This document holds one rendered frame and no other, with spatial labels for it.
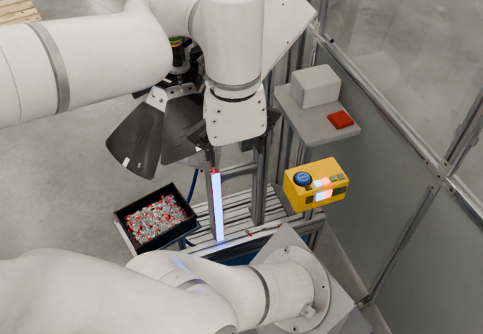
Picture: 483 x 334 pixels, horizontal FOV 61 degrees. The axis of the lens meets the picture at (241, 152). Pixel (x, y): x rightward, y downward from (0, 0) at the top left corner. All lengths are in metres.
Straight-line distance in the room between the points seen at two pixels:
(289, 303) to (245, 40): 0.54
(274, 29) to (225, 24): 0.87
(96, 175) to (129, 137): 1.32
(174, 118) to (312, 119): 0.67
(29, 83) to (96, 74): 0.06
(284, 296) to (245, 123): 0.37
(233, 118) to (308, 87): 1.01
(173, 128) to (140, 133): 0.24
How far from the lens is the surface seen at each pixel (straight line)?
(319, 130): 1.63
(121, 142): 1.43
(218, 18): 0.54
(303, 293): 0.92
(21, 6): 4.38
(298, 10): 1.37
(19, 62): 0.41
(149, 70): 0.46
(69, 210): 2.60
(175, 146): 1.13
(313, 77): 1.69
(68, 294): 0.52
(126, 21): 0.46
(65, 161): 2.86
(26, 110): 0.42
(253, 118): 0.67
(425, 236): 1.61
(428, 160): 1.45
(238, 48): 0.56
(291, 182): 1.17
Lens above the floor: 1.98
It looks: 48 degrees down
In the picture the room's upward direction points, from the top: straight up
